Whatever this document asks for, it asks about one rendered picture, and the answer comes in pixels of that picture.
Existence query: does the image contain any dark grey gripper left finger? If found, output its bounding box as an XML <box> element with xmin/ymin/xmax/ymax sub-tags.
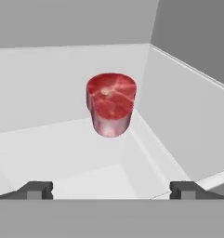
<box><xmin>0</xmin><ymin>180</ymin><xmax>54</xmax><ymax>200</ymax></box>

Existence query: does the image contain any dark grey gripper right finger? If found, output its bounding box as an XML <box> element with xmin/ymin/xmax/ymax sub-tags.
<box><xmin>169</xmin><ymin>180</ymin><xmax>224</xmax><ymax>200</ymax></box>

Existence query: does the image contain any white tupperware container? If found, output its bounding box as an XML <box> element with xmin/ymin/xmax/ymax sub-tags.
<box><xmin>0</xmin><ymin>43</ymin><xmax>224</xmax><ymax>200</ymax></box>

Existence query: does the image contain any red raw steak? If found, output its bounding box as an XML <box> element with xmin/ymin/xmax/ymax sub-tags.
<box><xmin>86</xmin><ymin>72</ymin><xmax>138</xmax><ymax>138</ymax></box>

